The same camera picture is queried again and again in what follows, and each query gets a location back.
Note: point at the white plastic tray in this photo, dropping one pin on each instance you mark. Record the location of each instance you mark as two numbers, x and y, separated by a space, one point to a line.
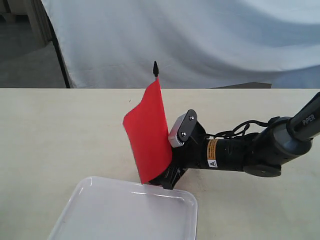
103 208

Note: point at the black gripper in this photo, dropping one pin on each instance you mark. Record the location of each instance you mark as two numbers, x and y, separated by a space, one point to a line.
183 158

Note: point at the white backdrop cloth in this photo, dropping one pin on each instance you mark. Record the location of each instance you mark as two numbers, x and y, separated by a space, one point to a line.
196 43

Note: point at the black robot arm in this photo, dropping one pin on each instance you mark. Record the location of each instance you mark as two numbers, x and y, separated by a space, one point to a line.
254 147

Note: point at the wooden furniture in background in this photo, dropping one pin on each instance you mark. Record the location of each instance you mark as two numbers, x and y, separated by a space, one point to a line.
37 17

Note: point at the red flag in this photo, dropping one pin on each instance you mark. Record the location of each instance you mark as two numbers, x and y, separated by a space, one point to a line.
147 130

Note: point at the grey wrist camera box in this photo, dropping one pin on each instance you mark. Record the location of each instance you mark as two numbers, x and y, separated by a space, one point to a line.
182 129

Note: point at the black backdrop stand pole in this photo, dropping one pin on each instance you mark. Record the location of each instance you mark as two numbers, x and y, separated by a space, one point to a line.
59 57

